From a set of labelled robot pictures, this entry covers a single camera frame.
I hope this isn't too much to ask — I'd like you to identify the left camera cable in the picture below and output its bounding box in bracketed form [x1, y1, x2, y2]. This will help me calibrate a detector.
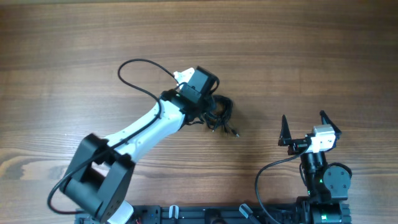
[47, 58, 180, 215]

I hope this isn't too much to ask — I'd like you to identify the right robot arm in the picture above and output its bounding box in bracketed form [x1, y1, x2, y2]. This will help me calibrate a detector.
[278, 111, 353, 224]

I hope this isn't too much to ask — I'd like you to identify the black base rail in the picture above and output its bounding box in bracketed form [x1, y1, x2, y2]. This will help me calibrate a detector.
[74, 203, 352, 224]

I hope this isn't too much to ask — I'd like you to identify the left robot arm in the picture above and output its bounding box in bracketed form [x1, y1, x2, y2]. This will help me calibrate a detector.
[59, 67, 220, 223]

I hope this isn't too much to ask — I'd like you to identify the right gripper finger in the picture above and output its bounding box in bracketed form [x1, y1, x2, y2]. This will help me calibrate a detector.
[320, 110, 341, 136]
[278, 114, 292, 146]

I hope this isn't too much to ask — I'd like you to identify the right camera cable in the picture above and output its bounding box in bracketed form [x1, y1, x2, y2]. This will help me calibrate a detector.
[254, 146, 312, 224]

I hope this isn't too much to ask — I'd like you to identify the camera cable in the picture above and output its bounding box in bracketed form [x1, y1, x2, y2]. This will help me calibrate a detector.
[254, 146, 312, 224]
[47, 58, 180, 215]

